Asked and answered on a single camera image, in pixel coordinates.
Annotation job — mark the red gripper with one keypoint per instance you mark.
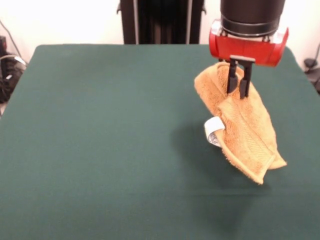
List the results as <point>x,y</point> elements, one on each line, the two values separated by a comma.
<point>245,50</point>

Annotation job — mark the orange terry towel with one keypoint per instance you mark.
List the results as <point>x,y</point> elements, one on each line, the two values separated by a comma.
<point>245,125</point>

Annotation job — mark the dark green table cloth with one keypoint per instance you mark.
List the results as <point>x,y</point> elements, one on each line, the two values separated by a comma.
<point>62,125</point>

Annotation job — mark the thin grey pole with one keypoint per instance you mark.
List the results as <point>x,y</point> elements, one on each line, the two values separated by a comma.
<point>11,37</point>

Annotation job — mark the grey pedestal leg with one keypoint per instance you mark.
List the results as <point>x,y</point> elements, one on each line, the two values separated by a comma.
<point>312,70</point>

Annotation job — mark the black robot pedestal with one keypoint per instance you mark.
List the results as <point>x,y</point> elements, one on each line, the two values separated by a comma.
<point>162,22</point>

